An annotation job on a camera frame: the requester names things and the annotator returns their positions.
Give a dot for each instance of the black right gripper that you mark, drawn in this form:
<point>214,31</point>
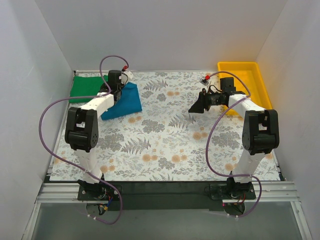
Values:
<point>203,100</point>

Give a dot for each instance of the aluminium frame rail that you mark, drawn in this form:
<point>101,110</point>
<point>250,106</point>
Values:
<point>169,211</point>

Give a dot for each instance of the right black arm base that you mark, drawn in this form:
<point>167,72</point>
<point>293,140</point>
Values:
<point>227,190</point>

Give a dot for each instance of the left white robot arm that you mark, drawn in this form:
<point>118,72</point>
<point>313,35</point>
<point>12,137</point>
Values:
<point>82,131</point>

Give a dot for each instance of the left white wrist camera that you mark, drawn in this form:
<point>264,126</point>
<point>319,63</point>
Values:
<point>126,75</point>

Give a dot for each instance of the yellow plastic bin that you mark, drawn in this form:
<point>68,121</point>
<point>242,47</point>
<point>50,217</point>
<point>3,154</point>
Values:
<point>249,73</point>

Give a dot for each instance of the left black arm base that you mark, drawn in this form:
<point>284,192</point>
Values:
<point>95,192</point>

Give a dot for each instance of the folded green t shirt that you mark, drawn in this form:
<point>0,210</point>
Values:
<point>86,86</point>

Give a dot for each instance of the blue t shirt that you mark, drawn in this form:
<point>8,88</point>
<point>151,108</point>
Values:
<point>129,103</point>

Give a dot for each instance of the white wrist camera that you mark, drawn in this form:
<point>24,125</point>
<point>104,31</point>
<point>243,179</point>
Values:
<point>126,75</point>
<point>206,81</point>

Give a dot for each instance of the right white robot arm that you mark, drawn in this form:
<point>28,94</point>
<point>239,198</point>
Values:
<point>260,134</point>

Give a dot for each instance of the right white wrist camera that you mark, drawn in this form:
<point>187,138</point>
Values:
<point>206,81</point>

